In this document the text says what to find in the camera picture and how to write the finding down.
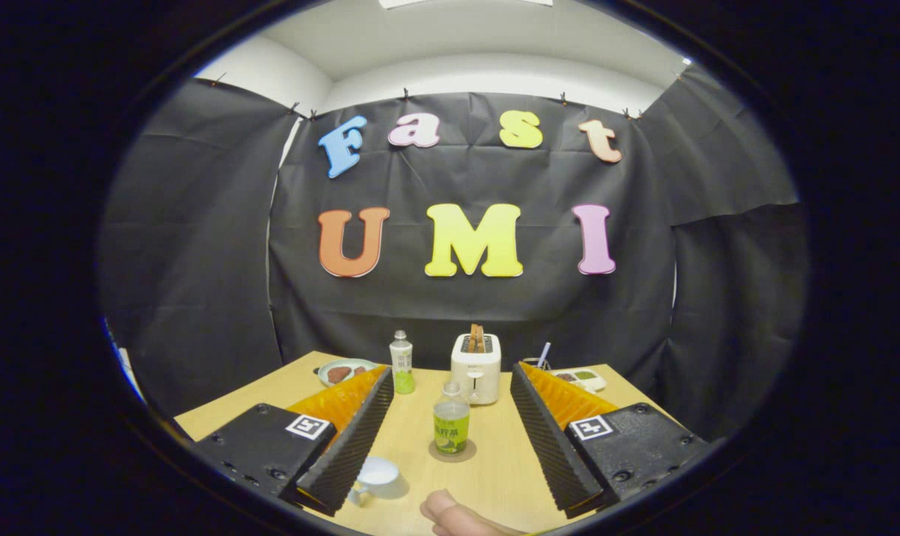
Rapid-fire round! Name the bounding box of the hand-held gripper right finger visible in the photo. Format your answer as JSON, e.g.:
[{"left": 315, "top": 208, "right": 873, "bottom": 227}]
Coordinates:
[{"left": 509, "top": 362, "right": 711, "bottom": 520}]

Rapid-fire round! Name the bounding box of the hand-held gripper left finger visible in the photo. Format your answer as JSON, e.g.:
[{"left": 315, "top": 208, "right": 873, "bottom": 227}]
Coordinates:
[{"left": 193, "top": 365, "right": 395, "bottom": 517}]

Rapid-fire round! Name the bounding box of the white cup with handle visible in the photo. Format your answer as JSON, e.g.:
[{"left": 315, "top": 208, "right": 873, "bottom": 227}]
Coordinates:
[{"left": 348, "top": 456, "right": 410, "bottom": 507}]

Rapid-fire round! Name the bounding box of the round brown coaster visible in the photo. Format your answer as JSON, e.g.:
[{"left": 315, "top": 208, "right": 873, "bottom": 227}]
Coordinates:
[{"left": 428, "top": 438, "right": 477, "bottom": 463}]

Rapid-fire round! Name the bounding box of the clear bottle of green juice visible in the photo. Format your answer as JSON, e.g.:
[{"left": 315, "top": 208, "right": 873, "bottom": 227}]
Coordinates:
[{"left": 433, "top": 381, "right": 470, "bottom": 455}]

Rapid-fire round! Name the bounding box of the tall white green bottle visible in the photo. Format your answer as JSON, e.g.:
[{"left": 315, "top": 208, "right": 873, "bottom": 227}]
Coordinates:
[{"left": 389, "top": 331, "right": 415, "bottom": 395}]

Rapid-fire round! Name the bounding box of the wooden table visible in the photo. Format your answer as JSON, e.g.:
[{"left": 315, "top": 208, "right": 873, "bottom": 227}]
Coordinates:
[{"left": 174, "top": 351, "right": 677, "bottom": 536}]

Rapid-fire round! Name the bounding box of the white sauce tray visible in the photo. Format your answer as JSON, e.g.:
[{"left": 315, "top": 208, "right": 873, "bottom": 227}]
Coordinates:
[{"left": 552, "top": 368, "right": 608, "bottom": 393}]

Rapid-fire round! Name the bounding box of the pale green plate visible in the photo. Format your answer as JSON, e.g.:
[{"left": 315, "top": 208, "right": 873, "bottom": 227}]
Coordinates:
[{"left": 318, "top": 358, "right": 380, "bottom": 388}]

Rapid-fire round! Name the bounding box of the cream toaster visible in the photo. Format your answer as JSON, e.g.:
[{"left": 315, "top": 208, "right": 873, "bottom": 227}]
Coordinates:
[{"left": 450, "top": 333, "right": 502, "bottom": 406}]

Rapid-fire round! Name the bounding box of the black backdrop cloth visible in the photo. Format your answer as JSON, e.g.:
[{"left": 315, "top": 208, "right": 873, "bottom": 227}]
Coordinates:
[{"left": 98, "top": 63, "right": 808, "bottom": 440}]

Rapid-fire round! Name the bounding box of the ceiling light panel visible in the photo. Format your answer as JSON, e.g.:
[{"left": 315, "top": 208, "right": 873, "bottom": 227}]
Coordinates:
[{"left": 379, "top": 0, "right": 555, "bottom": 8}]

